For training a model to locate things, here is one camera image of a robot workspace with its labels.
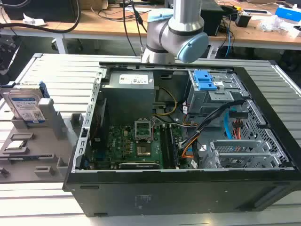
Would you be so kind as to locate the blue and white carton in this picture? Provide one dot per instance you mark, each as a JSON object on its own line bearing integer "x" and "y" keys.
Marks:
{"x": 288, "y": 13}

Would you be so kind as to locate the black PC case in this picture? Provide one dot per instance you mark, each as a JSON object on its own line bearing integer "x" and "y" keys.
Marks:
{"x": 164, "y": 195}

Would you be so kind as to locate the grey power supply unit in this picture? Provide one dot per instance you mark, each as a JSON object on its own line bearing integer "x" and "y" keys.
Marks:
{"x": 128, "y": 96}

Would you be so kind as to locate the grey metal drive cage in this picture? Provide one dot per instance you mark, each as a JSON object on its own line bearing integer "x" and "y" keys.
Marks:
{"x": 211, "y": 100}

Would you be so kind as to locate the grey parts rack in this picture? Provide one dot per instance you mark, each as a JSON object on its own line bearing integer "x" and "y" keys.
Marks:
{"x": 47, "y": 150}

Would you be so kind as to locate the silver CPU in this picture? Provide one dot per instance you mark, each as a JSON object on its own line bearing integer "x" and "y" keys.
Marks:
{"x": 16, "y": 144}

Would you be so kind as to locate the blue drive latch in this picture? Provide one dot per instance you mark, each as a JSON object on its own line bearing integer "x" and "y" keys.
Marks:
{"x": 204, "y": 81}

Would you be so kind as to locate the wooden desk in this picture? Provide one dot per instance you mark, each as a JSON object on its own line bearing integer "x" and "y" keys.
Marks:
{"x": 105, "y": 28}

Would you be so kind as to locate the tall black box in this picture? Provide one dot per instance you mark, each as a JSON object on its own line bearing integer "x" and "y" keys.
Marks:
{"x": 211, "y": 16}

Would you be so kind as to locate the clear plastic bag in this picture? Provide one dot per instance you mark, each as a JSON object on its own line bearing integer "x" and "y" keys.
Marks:
{"x": 271, "y": 23}

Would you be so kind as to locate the CPU socket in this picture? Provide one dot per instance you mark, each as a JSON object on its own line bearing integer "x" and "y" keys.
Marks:
{"x": 143, "y": 129}

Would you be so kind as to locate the square chipset heatsink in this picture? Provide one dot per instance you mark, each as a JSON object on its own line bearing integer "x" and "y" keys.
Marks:
{"x": 143, "y": 150}

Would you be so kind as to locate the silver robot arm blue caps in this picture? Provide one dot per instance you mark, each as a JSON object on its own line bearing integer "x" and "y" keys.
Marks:
{"x": 181, "y": 23}

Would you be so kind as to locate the grey metal disk bay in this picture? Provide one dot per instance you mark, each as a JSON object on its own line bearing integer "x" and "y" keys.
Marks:
{"x": 237, "y": 153}

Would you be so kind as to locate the green motherboard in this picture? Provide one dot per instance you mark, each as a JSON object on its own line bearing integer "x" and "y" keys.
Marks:
{"x": 122, "y": 146}

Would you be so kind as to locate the black graphics card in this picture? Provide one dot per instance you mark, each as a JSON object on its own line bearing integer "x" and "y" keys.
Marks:
{"x": 138, "y": 165}

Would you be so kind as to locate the crumpled white paper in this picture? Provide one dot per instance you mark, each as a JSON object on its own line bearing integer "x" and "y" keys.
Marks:
{"x": 33, "y": 20}

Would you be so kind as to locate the hard disk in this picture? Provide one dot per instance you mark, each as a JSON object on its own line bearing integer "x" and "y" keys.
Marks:
{"x": 23, "y": 103}

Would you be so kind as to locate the black RAM sticks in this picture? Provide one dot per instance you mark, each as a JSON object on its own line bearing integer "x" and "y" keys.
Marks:
{"x": 171, "y": 148}

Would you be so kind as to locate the black computer housing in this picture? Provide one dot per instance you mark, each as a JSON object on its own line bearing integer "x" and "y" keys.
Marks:
{"x": 42, "y": 10}

